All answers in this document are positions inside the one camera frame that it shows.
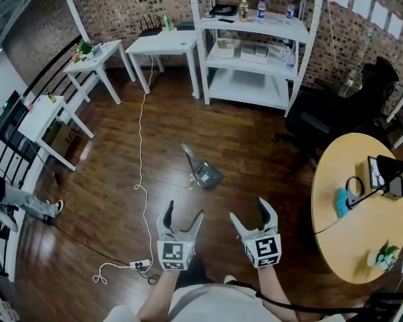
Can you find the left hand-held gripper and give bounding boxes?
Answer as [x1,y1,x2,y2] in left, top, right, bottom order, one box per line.
[156,199,205,272]

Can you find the white power cable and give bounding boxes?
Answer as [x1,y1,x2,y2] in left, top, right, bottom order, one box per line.
[92,54,156,285]

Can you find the small white side table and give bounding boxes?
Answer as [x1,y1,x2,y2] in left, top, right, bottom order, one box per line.
[62,39,137,106]

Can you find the black router with antennas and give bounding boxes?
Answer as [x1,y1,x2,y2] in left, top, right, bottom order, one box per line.
[138,14,164,38]

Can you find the person's right forearm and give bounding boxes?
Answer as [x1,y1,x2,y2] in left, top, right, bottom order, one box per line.
[256,264,292,315]

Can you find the small black box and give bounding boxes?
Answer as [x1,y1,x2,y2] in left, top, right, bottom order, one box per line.
[382,172,403,201]

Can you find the yellow drink bottle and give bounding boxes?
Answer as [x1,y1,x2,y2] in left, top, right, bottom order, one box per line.
[238,0,250,23]

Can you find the brown cardboard box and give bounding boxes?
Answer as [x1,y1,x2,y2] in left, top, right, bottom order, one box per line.
[42,120,77,158]

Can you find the white table with slanted legs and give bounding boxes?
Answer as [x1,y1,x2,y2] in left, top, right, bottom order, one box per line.
[17,95,96,172]

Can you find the wide white table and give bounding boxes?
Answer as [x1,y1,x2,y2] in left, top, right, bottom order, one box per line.
[124,28,202,100]

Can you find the round wooden table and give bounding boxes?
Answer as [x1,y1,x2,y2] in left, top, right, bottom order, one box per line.
[310,132,403,285]

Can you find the person's black trousers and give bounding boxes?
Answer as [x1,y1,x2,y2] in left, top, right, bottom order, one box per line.
[176,255,218,290]

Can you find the black metal railing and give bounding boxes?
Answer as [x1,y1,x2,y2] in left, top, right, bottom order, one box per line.
[0,34,99,278]

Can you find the blue label clear bottle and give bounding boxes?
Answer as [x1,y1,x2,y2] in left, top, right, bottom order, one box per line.
[257,0,268,25]

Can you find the black framed tablet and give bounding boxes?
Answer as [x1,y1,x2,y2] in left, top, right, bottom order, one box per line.
[367,155,388,191]

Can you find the small white potted plant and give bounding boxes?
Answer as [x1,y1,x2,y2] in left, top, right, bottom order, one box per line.
[367,241,402,272]

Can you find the person's white shirt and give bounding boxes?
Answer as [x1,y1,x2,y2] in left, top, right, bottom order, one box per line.
[103,282,347,322]

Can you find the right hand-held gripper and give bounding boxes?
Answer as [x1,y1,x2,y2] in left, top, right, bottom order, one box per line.
[228,197,283,269]

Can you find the grey dustpan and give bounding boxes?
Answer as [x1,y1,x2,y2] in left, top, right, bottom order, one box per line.
[180,142,224,191]

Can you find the green potted plant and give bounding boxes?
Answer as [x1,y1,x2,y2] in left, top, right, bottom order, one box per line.
[73,40,95,63]

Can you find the blue cloth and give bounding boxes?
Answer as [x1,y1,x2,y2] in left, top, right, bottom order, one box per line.
[334,187,350,218]

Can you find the small white box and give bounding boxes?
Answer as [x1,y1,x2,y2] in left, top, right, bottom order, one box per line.
[216,39,236,60]

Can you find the dark wooden floor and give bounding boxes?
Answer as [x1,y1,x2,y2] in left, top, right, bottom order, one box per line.
[6,60,403,322]

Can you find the clear bottle with white cap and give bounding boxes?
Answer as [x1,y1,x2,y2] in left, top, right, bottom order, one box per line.
[281,38,296,70]

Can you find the black cabinet with green light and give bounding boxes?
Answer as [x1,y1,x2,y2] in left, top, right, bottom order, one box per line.
[0,90,30,144]

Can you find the black ring stand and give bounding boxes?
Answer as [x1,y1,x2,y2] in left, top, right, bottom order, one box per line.
[345,175,387,211]

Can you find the wide white box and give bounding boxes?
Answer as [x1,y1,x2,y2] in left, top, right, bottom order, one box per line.
[239,43,269,65]

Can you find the white power strip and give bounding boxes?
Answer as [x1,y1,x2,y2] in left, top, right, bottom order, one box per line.
[129,259,152,271]

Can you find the thin black floor cable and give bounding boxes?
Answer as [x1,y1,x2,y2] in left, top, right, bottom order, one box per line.
[48,221,162,286]

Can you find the white metal shelf rack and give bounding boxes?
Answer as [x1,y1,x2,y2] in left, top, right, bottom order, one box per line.
[187,0,326,118]

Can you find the black tray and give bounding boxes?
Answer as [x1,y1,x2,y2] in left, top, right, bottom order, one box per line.
[208,3,239,17]

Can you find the black office chair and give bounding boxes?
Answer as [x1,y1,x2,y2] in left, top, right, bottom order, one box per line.
[273,56,401,174]

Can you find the person's left forearm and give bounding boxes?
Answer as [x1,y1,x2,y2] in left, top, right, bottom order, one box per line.
[136,267,189,322]

